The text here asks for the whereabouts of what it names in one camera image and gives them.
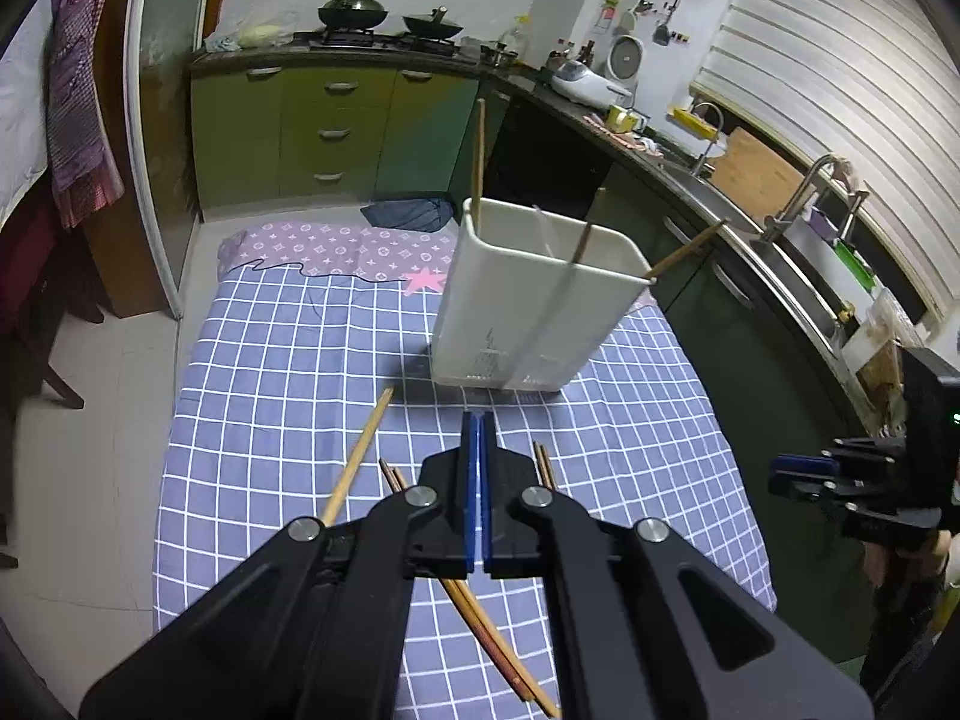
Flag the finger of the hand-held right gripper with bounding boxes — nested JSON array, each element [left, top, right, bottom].
[[776, 439, 905, 477], [766, 471, 912, 541]]

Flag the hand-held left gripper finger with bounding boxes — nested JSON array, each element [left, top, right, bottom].
[[480, 411, 875, 720], [79, 411, 481, 720]]

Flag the white plastic utensil holder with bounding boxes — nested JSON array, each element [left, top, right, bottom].
[[431, 197, 655, 392]]

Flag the person's right hand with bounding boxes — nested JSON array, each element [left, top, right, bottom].
[[862, 529, 960, 593]]

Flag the clear bag of food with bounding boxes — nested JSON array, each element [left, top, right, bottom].
[[840, 289, 912, 410]]

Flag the green box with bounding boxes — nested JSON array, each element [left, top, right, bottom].
[[832, 238, 878, 290]]

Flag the blue checked tablecloth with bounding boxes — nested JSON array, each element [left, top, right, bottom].
[[154, 266, 777, 720]]

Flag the steel double sink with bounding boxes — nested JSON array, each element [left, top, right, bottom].
[[664, 165, 848, 361]]

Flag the tall steel faucet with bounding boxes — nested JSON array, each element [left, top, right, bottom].
[[763, 154, 871, 245]]

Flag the dark blue floor cloth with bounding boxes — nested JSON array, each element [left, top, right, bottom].
[[360, 196, 455, 233]]

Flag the purple patterned cloth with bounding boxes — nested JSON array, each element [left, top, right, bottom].
[[217, 219, 653, 310]]

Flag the wooden cutting board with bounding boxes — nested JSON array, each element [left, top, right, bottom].
[[709, 126, 811, 222]]

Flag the small steel faucet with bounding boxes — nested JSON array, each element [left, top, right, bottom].
[[690, 101, 725, 177]]

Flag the white window blind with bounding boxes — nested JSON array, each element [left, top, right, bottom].
[[690, 0, 960, 323]]

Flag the yellow sponge rack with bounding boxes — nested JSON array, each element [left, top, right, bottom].
[[671, 106, 725, 140]]

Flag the pink counter cloth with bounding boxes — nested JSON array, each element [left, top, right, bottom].
[[583, 112, 665, 158]]

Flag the dark stone countertop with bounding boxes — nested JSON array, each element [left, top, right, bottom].
[[187, 37, 901, 421]]

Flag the white rice cooker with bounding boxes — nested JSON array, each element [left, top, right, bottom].
[[551, 60, 635, 106]]

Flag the green lower cabinets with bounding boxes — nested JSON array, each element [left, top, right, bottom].
[[189, 64, 511, 211]]

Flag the dark sauce bottles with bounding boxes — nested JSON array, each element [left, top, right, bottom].
[[547, 37, 597, 72]]

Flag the white round-faced appliance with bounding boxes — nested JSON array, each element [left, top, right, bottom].
[[606, 34, 644, 87]]

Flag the black gas stove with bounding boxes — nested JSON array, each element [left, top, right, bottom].
[[292, 30, 481, 57]]

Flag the hanging black spatula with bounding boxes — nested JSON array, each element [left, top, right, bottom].
[[652, 0, 687, 46]]

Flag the black wok with lid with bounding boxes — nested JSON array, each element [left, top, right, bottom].
[[403, 7, 464, 42], [318, 0, 391, 32]]

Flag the sliding glass door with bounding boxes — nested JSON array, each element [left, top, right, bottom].
[[124, 0, 226, 320]]

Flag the dark wooden chair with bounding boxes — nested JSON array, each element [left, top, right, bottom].
[[0, 195, 87, 410]]

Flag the plastic bag with food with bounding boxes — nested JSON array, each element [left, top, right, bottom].
[[204, 11, 297, 53]]

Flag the pink checked apron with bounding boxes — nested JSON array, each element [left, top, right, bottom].
[[46, 0, 125, 230]]

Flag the white hanging sheet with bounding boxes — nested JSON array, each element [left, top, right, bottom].
[[0, 4, 57, 226]]

